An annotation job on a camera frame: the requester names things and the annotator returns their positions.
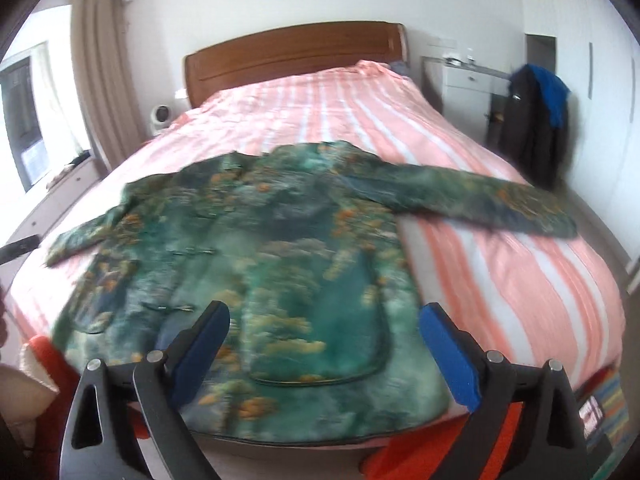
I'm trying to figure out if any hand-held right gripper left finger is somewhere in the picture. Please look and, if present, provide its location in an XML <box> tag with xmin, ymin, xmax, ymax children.
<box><xmin>59</xmin><ymin>300</ymin><xmax>232</xmax><ymax>480</ymax></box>

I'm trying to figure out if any dark hanging jacket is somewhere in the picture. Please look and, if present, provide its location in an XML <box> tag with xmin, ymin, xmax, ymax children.
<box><xmin>505</xmin><ymin>65</ymin><xmax>568</xmax><ymax>192</ymax></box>

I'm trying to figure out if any white wardrobe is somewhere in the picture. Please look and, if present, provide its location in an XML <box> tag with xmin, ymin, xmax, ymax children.
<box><xmin>520</xmin><ymin>0</ymin><xmax>640</xmax><ymax>261</ymax></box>

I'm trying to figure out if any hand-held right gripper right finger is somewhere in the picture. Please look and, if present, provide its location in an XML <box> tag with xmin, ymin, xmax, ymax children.
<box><xmin>419</xmin><ymin>302</ymin><xmax>593</xmax><ymax>480</ymax></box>

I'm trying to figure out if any green floral padded jacket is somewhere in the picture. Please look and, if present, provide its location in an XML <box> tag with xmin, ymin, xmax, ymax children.
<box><xmin>45</xmin><ymin>141</ymin><xmax>578</xmax><ymax>443</ymax></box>

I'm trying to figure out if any colourful striped mat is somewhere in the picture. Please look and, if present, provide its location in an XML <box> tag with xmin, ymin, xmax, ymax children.
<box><xmin>577</xmin><ymin>367</ymin><xmax>628</xmax><ymax>456</ymax></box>

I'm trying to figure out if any beige curtain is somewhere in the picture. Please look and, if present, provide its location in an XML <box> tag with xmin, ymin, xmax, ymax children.
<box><xmin>70</xmin><ymin>0</ymin><xmax>132</xmax><ymax>171</ymax></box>

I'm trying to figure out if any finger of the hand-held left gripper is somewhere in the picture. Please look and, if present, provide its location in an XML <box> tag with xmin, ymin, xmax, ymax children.
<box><xmin>0</xmin><ymin>234</ymin><xmax>41</xmax><ymax>266</ymax></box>

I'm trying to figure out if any window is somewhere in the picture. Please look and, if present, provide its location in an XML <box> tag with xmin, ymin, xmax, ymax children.
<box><xmin>0</xmin><ymin>42</ymin><xmax>93</xmax><ymax>193</ymax></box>

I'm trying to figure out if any person's orange clothing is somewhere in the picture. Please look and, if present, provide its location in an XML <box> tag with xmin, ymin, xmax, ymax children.
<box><xmin>22</xmin><ymin>335</ymin><xmax>518</xmax><ymax>480</ymax></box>

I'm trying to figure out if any white window bench cabinet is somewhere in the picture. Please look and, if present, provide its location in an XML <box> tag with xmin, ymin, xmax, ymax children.
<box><xmin>0</xmin><ymin>157</ymin><xmax>108</xmax><ymax>281</ymax></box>

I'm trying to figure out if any small white round fan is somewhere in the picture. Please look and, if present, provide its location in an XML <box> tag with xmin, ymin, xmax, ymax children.
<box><xmin>149</xmin><ymin>104</ymin><xmax>173</xmax><ymax>136</ymax></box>

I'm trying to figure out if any wooden headboard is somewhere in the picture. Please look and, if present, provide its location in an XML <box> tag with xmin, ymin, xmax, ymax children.
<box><xmin>184</xmin><ymin>21</ymin><xmax>408</xmax><ymax>109</ymax></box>

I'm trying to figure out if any bed with pink striped sheet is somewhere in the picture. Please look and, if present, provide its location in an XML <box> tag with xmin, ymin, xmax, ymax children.
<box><xmin>2</xmin><ymin>59</ymin><xmax>628</xmax><ymax>461</ymax></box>

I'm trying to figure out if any blue hanging garment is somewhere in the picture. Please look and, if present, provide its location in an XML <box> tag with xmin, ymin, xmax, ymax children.
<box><xmin>525</xmin><ymin>64</ymin><xmax>571</xmax><ymax>128</ymax></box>

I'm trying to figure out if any white nightstand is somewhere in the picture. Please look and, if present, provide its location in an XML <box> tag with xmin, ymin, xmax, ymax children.
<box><xmin>442</xmin><ymin>55</ymin><xmax>513</xmax><ymax>146</ymax></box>

